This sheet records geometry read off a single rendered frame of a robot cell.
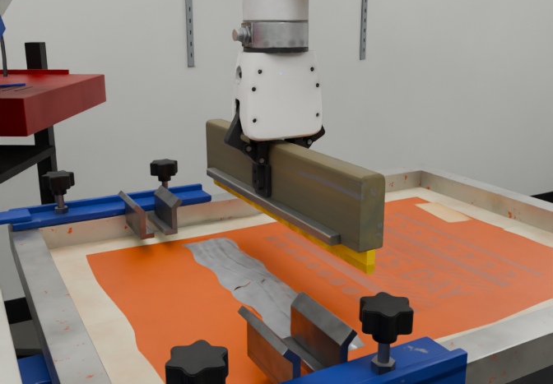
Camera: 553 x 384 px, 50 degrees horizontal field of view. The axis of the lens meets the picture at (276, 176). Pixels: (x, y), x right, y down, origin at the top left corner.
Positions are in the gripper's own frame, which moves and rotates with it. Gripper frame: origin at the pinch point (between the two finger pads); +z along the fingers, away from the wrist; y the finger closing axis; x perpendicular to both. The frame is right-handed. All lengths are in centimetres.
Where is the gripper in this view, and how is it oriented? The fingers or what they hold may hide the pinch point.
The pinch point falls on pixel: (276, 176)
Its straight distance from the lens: 72.8
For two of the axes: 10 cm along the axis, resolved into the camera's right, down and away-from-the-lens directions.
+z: 0.0, 9.7, 2.5
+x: -4.7, -2.2, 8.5
